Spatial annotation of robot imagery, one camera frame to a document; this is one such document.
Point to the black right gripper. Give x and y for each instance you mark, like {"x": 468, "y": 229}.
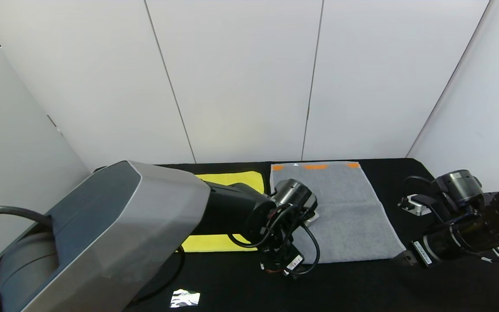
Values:
{"x": 421, "y": 256}

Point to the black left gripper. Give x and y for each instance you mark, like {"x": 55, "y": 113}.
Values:
{"x": 292, "y": 263}

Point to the yellow towel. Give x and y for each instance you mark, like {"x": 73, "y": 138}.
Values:
{"x": 232, "y": 178}

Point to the grey towel with orange marks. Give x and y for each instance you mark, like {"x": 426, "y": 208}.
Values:
{"x": 353, "y": 216}

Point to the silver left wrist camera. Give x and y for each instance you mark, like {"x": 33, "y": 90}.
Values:
{"x": 312, "y": 217}

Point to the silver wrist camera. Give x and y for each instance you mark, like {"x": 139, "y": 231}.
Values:
{"x": 416, "y": 207}
{"x": 312, "y": 217}

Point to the black table cloth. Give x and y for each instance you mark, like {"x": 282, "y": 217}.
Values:
{"x": 362, "y": 286}

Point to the crumpled silver foil scrap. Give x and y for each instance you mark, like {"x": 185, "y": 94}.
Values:
{"x": 185, "y": 298}

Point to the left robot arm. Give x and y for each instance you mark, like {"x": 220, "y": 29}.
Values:
{"x": 124, "y": 225}

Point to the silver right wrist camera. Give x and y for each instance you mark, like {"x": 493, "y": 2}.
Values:
{"x": 416, "y": 207}

